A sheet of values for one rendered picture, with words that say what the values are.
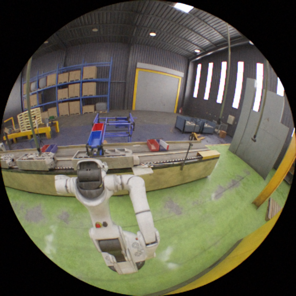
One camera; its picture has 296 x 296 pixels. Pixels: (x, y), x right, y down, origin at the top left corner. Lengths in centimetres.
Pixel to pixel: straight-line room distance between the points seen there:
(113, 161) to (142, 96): 1072
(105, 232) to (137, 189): 35
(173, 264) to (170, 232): 61
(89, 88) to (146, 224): 1041
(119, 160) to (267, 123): 593
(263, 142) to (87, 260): 670
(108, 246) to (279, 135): 603
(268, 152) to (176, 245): 520
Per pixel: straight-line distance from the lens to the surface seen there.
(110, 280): 199
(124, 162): 163
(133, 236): 158
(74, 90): 1096
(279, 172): 357
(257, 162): 599
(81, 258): 209
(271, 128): 586
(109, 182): 49
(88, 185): 50
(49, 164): 198
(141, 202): 52
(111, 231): 68
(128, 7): 973
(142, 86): 1193
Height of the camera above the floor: 191
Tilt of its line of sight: 29 degrees down
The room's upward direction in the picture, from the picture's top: 7 degrees clockwise
